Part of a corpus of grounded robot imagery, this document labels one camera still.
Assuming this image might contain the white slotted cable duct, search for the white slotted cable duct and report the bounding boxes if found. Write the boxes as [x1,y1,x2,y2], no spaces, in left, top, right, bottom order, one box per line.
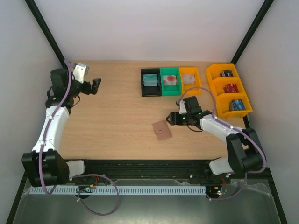
[30,185,206,196]

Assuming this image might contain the yellow bin with red cards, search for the yellow bin with red cards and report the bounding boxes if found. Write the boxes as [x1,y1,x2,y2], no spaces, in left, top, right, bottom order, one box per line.
[211,77,245,96]

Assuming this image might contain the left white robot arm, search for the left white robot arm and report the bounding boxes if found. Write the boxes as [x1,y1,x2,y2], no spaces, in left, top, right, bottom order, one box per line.
[21,63,101,187]

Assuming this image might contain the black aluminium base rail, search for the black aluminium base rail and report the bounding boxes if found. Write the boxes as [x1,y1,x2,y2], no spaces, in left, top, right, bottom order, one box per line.
[63,159,232,185]

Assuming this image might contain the black storage bin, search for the black storage bin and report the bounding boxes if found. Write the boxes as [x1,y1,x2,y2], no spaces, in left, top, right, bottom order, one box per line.
[141,68,162,97]

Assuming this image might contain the green storage bin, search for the green storage bin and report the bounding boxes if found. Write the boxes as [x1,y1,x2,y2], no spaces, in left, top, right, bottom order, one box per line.
[160,67,182,96]

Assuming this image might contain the red white card holders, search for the red white card holders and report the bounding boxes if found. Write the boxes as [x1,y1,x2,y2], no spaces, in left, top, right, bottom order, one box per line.
[162,75,177,86]

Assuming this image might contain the teal card holders stack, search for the teal card holders stack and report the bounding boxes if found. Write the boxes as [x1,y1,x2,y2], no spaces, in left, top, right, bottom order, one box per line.
[142,73,158,86]

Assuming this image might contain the right black frame post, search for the right black frame post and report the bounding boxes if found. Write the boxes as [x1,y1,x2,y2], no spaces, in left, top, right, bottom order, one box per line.
[230,0,274,65]

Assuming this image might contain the small yellow storage bin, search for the small yellow storage bin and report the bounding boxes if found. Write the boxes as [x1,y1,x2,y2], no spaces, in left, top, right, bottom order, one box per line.
[179,67,202,96]

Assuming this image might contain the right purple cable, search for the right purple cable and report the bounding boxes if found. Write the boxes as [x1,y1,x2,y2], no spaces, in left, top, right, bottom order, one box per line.
[177,86,267,201]

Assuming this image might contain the yellow bin with black cards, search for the yellow bin with black cards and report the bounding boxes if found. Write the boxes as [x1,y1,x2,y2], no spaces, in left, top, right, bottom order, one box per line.
[206,63,239,81]

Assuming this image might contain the yellow bin with blue cards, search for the yellow bin with blue cards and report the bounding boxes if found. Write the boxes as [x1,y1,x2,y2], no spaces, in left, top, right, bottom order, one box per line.
[216,93,253,118]

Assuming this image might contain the red card stack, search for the red card stack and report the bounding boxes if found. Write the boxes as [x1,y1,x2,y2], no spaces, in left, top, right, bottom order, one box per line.
[223,84,239,93]

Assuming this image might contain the clear card holders stack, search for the clear card holders stack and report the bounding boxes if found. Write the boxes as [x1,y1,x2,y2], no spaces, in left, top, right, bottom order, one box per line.
[182,73,195,84]

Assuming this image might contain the black frame post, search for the black frame post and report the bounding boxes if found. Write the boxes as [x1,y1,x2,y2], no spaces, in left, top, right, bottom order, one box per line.
[230,0,274,65]
[25,0,65,66]

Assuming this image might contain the black card stack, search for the black card stack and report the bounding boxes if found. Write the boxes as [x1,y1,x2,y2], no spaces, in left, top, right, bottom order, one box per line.
[220,70,234,77]

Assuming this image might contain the blue card stack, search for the blue card stack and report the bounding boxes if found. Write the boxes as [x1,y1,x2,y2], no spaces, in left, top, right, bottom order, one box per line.
[229,99,245,111]

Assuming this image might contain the left black frame post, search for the left black frame post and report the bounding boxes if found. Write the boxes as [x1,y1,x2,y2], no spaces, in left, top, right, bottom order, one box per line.
[25,0,65,66]

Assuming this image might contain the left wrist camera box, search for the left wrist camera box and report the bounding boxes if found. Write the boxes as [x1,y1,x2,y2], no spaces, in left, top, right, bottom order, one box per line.
[73,63,89,83]

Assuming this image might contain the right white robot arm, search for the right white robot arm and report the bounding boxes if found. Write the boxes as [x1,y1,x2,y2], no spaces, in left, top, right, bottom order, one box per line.
[166,96,266,183]

